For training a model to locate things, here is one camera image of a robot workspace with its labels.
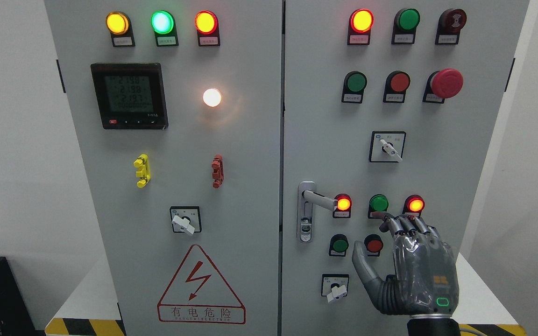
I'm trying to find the dark red buzzer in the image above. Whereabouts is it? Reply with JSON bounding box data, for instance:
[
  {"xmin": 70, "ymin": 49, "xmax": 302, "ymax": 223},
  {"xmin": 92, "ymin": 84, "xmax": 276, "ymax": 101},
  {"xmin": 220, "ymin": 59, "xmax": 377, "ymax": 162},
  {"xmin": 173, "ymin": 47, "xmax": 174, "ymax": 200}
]
[{"xmin": 435, "ymin": 8, "xmax": 467, "ymax": 45}]

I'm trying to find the green indicator middle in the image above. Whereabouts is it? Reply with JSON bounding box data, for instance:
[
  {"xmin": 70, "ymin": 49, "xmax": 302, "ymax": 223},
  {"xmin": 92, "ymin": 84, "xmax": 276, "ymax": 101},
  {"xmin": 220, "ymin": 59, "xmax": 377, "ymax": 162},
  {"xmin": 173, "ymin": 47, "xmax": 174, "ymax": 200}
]
[{"xmin": 368, "ymin": 194, "xmax": 389, "ymax": 219}]

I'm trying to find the lower white rotary switch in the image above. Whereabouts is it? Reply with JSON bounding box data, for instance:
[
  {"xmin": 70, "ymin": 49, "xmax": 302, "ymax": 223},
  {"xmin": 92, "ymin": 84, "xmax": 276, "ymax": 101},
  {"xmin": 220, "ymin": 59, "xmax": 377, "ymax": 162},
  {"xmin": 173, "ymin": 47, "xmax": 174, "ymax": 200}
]
[{"xmin": 321, "ymin": 273, "xmax": 349, "ymax": 304}]

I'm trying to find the red lit indicator middle left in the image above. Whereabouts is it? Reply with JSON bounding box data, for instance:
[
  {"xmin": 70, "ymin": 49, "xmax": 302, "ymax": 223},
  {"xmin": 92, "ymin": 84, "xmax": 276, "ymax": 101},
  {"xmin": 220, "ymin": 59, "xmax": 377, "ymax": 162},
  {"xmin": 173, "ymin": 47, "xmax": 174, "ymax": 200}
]
[{"xmin": 332, "ymin": 194, "xmax": 352, "ymax": 218}]

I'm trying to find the red emergency stop button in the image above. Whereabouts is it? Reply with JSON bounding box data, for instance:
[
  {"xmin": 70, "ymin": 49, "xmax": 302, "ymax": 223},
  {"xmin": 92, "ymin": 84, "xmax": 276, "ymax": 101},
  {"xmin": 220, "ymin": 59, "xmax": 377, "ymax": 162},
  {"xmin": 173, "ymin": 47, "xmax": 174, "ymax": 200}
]
[{"xmin": 422, "ymin": 68, "xmax": 464, "ymax": 104}]

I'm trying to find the red push button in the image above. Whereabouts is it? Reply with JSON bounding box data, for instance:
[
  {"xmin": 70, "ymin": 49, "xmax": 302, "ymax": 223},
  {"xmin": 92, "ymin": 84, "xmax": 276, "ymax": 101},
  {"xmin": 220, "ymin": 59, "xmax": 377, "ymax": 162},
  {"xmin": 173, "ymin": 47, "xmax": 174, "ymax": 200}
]
[
  {"xmin": 382, "ymin": 70, "xmax": 411, "ymax": 104},
  {"xmin": 363, "ymin": 234, "xmax": 383, "ymax": 257}
]

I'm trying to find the grey right cabinet door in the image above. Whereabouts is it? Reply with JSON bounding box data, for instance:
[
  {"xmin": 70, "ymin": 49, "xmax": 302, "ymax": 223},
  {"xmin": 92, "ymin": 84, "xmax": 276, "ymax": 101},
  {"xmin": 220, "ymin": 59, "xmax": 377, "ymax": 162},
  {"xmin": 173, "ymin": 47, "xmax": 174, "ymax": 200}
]
[{"xmin": 281, "ymin": 0, "xmax": 529, "ymax": 336}]

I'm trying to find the silver door handle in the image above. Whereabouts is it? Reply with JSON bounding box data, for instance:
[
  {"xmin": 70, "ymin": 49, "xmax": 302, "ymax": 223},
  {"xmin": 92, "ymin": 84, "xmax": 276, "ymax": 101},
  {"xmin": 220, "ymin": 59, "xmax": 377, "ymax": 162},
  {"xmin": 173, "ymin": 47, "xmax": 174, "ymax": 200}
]
[{"xmin": 297, "ymin": 181, "xmax": 337, "ymax": 243}]

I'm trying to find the grey left cabinet door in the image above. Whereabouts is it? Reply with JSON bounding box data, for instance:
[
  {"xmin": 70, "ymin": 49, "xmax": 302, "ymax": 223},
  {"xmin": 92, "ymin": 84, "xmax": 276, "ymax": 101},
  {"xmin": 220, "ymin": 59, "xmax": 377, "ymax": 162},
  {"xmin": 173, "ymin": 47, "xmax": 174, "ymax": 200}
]
[{"xmin": 45, "ymin": 0, "xmax": 282, "ymax": 336}]

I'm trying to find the upper right rotary switch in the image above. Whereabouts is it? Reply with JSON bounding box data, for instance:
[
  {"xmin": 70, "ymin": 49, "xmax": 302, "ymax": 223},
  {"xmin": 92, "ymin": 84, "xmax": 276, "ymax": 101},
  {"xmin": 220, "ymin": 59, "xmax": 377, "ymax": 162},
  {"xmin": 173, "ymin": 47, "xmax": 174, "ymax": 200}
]
[{"xmin": 369, "ymin": 131, "xmax": 406, "ymax": 162}]

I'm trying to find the white rotary switch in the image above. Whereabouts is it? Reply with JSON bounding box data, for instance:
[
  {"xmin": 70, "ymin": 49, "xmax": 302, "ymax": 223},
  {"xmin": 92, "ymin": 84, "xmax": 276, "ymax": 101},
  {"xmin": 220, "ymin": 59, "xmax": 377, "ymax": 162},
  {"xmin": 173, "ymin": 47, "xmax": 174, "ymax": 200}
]
[
  {"xmin": 169, "ymin": 206, "xmax": 202, "ymax": 236},
  {"xmin": 321, "ymin": 273, "xmax": 349, "ymax": 304}
]

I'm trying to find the yellow indicator light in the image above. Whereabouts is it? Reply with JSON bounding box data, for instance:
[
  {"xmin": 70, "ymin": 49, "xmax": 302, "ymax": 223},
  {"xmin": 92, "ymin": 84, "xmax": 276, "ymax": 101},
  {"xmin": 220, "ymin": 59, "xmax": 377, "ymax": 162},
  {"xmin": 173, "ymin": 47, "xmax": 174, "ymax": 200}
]
[{"xmin": 106, "ymin": 11, "xmax": 135, "ymax": 47}]

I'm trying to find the white lit indicator light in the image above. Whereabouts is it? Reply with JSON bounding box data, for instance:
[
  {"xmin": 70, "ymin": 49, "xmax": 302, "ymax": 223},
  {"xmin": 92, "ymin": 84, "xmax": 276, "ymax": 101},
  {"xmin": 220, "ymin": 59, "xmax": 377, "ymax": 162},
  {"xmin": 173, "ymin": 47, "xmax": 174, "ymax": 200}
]
[{"xmin": 203, "ymin": 88, "xmax": 222, "ymax": 108}]

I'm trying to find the top red lit indicator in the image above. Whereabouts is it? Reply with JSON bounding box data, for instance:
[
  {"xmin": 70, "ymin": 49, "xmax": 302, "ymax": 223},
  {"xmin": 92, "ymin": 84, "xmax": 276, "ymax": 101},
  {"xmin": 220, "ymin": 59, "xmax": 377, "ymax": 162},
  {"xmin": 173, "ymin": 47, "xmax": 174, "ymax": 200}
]
[{"xmin": 347, "ymin": 8, "xmax": 374, "ymax": 45}]

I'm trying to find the top green indicator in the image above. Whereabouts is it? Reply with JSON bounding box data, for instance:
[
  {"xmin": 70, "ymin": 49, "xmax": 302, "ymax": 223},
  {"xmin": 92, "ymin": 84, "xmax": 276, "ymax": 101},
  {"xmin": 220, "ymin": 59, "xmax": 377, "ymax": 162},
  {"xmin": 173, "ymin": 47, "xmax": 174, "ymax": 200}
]
[{"xmin": 391, "ymin": 8, "xmax": 420, "ymax": 45}]

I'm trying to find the red lit indicator light left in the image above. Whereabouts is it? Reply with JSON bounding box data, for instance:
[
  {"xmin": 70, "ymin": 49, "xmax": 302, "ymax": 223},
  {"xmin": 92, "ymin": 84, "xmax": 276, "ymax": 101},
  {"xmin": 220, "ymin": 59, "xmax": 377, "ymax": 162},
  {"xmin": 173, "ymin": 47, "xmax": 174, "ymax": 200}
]
[{"xmin": 195, "ymin": 10, "xmax": 220, "ymax": 47}]

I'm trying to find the left white rotary switch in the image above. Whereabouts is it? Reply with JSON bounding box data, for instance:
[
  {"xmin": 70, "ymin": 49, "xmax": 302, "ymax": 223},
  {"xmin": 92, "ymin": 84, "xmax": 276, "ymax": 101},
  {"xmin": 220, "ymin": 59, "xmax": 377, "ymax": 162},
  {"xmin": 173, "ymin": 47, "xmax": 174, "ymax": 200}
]
[{"xmin": 169, "ymin": 206, "xmax": 202, "ymax": 236}]

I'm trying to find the yellow terminal connector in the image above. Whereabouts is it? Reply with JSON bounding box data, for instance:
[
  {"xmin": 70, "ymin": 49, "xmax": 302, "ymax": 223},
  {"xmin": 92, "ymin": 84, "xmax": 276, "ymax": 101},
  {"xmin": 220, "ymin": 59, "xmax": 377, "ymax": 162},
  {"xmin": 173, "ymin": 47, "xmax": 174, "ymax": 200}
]
[{"xmin": 133, "ymin": 154, "xmax": 151, "ymax": 189}]

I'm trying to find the grey cabinet door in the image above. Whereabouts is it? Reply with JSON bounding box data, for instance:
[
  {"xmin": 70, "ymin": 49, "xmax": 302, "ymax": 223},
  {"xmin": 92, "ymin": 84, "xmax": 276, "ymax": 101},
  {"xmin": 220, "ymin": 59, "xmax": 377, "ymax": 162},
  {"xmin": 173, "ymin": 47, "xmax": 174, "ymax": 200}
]
[
  {"xmin": 45, "ymin": 0, "xmax": 282, "ymax": 336},
  {"xmin": 281, "ymin": 0, "xmax": 529, "ymax": 336}
]

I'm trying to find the red lit indicator middle right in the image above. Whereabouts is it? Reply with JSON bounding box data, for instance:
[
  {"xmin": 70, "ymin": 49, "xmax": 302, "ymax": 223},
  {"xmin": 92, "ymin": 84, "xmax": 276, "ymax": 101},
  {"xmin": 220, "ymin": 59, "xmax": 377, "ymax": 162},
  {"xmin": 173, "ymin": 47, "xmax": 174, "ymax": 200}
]
[{"xmin": 402, "ymin": 194, "xmax": 425, "ymax": 217}]

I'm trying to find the red terminal connector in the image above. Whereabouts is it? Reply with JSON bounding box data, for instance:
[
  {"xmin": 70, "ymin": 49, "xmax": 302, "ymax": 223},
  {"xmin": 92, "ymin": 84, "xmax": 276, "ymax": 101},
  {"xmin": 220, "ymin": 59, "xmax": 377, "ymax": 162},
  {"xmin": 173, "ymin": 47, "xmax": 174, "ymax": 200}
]
[{"xmin": 211, "ymin": 154, "xmax": 224, "ymax": 189}]

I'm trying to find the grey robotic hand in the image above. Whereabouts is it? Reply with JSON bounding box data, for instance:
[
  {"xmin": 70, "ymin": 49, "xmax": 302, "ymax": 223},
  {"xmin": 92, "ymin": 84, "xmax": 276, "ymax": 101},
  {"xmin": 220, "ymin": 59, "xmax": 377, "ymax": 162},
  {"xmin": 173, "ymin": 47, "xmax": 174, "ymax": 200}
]
[{"xmin": 352, "ymin": 212, "xmax": 460, "ymax": 318}]

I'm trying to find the red push button lower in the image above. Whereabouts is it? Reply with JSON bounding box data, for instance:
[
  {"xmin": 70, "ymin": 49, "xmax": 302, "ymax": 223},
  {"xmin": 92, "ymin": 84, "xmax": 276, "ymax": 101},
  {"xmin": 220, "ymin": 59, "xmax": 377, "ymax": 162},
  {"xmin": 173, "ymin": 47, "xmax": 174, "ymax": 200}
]
[{"xmin": 363, "ymin": 234, "xmax": 383, "ymax": 257}]

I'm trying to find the black digital power meter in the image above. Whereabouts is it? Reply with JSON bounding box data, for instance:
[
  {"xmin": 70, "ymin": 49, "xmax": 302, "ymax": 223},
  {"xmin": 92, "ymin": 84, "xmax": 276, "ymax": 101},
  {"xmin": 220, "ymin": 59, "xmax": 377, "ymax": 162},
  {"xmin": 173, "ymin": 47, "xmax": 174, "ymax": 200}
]
[{"xmin": 90, "ymin": 63, "xmax": 169, "ymax": 130}]

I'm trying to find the red high voltage warning sticker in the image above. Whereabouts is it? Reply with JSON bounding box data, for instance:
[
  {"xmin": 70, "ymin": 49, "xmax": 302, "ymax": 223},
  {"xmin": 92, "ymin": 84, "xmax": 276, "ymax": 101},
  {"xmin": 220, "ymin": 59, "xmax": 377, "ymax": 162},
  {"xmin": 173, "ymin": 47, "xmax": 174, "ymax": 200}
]
[{"xmin": 156, "ymin": 244, "xmax": 246, "ymax": 324}]

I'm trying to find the red push button upper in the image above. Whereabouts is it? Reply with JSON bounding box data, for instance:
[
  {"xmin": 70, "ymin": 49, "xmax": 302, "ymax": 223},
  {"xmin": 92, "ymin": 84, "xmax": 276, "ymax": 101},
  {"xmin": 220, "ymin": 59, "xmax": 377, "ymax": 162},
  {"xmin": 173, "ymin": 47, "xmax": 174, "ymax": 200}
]
[{"xmin": 382, "ymin": 70, "xmax": 411, "ymax": 104}]

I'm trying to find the green push button upper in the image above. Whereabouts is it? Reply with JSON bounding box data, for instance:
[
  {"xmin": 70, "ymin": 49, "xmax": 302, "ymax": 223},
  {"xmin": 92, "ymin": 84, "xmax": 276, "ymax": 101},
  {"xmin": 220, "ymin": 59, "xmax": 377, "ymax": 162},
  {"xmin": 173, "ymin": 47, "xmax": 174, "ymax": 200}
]
[{"xmin": 341, "ymin": 71, "xmax": 367, "ymax": 104}]

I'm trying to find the green lit indicator light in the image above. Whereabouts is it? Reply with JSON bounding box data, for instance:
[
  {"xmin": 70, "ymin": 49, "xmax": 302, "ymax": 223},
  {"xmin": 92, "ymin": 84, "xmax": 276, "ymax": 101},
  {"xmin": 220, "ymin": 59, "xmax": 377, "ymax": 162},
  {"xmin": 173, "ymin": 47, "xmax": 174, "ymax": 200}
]
[{"xmin": 151, "ymin": 10, "xmax": 179, "ymax": 47}]

